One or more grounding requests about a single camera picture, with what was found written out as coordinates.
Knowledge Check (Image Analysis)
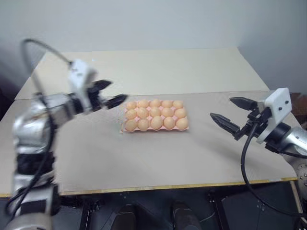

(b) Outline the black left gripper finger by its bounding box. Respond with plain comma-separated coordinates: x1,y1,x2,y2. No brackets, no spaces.
105,94,130,110
92,80,113,93

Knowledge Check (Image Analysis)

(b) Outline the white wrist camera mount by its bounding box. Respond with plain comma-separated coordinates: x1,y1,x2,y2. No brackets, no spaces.
67,58,99,112
255,88,292,144

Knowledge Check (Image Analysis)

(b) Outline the black metal table frame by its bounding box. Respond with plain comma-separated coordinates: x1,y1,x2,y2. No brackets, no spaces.
59,184,300,230

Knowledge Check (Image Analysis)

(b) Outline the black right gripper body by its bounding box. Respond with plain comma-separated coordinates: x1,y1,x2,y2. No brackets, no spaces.
234,107,273,141

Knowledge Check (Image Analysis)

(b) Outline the pink egg tray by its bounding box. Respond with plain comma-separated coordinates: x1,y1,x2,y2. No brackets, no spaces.
119,99,190,134

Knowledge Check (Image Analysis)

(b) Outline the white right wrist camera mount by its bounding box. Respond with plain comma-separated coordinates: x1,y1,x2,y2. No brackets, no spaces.
255,88,292,144

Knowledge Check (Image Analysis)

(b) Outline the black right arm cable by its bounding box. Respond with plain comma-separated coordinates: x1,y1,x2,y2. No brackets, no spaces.
240,122,307,219

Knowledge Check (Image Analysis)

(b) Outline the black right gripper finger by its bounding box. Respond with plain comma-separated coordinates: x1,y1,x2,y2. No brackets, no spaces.
210,113,241,138
229,96,260,112

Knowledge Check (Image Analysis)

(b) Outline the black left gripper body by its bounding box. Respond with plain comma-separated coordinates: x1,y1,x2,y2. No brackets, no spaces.
83,88,108,113

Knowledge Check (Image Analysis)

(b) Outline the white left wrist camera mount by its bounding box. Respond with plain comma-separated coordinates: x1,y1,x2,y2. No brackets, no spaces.
67,58,99,112

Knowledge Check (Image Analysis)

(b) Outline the dark rounded shape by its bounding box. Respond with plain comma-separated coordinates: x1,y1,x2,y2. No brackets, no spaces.
112,204,138,230
171,200,201,230

